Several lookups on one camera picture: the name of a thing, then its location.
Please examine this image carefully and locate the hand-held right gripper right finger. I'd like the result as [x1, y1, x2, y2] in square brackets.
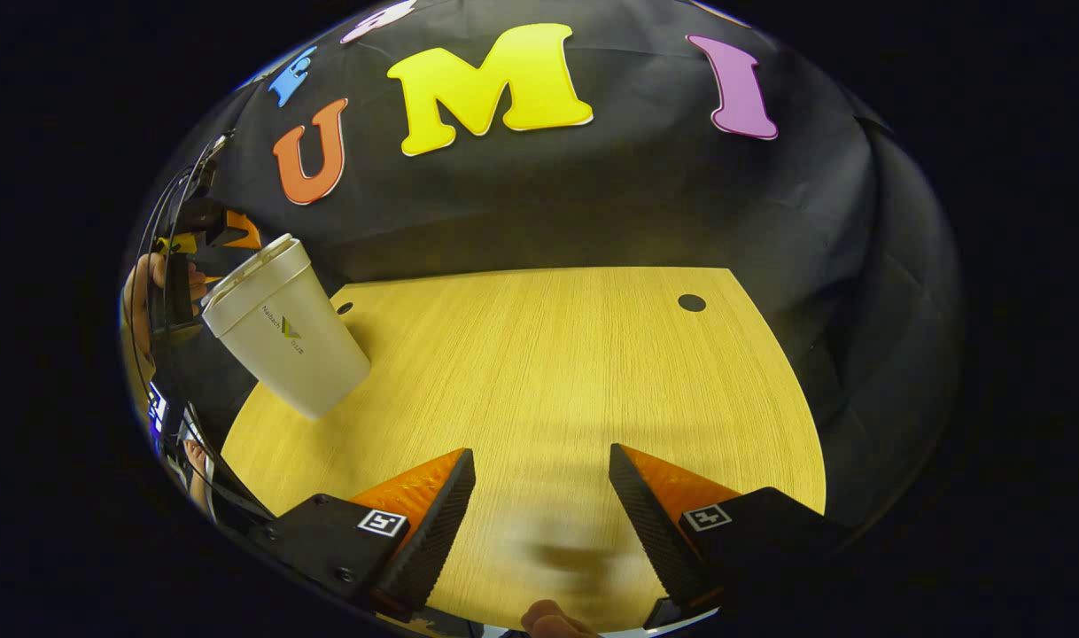
[609, 443, 850, 630]

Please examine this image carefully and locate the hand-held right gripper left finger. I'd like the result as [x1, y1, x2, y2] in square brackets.
[252, 448, 477, 621]

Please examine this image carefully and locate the white desktop garbage bin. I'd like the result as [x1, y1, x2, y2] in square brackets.
[201, 233, 372, 421]

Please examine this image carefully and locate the wooden desktop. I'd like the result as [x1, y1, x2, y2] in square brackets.
[221, 266, 828, 634]

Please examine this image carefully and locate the black backdrop cloth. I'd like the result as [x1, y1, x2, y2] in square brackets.
[136, 0, 964, 533]

